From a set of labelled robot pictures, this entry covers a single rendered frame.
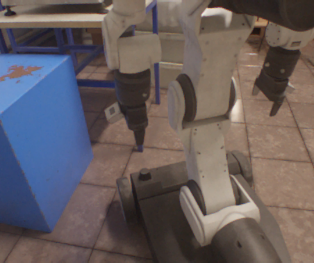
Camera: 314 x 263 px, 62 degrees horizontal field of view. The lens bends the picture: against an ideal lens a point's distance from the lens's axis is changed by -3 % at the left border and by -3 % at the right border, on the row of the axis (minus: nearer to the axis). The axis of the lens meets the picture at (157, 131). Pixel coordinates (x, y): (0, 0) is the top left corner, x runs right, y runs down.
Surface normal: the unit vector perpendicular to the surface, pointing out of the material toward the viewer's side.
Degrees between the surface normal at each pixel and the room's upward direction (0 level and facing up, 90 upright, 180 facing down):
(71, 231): 0
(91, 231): 0
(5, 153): 90
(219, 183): 46
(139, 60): 101
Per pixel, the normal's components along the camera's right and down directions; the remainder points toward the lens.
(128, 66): 0.29, 0.70
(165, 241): -0.04, -0.81
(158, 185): 0.18, -0.18
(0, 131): -0.18, 0.59
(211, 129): 0.24, 0.07
